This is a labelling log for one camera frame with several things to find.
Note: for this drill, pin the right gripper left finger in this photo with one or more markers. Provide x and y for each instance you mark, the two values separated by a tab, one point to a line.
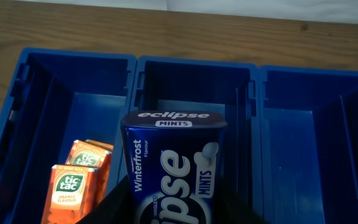
113	208

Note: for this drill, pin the blue tray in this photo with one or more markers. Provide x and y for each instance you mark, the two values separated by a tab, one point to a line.
291	155

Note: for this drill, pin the orange candy box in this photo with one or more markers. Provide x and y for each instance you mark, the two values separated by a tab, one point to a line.
70	193
87	155

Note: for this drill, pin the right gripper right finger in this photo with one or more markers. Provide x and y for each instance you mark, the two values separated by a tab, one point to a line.
238	214

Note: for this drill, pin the blue candy pack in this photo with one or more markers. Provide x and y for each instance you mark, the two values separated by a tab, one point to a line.
172	174

